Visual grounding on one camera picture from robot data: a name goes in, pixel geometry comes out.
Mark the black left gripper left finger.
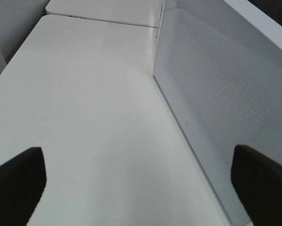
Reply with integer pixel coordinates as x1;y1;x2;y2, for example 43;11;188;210
0;147;47;226

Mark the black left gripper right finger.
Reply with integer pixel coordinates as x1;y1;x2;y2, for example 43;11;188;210
231;145;282;226

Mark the white microwave door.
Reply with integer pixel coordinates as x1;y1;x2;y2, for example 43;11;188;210
154;8;282;226

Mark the white microwave oven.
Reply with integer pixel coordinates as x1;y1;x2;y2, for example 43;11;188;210
159;0;282;59

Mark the white adjoining table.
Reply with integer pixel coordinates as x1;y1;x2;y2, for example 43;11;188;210
45;0;165;28

